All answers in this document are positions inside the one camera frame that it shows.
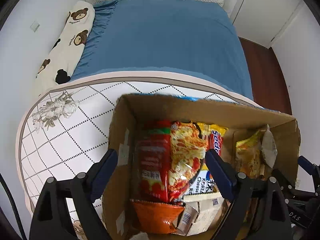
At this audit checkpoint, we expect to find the yellow clear cake packet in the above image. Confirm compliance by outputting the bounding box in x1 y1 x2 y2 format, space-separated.
235 127 266 179

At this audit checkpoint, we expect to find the grey white snack packet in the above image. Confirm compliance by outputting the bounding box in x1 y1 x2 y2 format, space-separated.
184 192 225 236

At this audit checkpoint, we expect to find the yellow red noodle packet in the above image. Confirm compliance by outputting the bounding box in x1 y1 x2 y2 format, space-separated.
169 121 228 203

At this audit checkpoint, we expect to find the white chocolate stick packet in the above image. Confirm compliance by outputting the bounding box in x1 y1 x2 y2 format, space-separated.
176 202 199 236

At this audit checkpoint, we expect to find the orange snack bag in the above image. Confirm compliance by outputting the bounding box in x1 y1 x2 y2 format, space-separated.
130 199 184 235

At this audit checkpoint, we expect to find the white quilted floral blanket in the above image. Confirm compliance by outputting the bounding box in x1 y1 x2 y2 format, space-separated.
15 70 266 240

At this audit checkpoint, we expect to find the blue milk cardboard box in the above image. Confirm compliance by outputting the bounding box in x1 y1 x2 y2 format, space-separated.
99 94 300 239

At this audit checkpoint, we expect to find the white bear print bolster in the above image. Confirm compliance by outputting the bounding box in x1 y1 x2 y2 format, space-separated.
33 1 95 97

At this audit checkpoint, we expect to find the blue bed sheet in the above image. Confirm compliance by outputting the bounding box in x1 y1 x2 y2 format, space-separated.
72 0 253 98

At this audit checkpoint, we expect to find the white door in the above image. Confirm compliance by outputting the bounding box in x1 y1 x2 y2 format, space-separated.
230 0 303 48

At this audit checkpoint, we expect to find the black cable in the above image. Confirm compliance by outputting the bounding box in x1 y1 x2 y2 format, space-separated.
0 173 27 240

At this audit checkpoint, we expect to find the white wall socket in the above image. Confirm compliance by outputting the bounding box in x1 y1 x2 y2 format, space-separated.
30 21 40 32

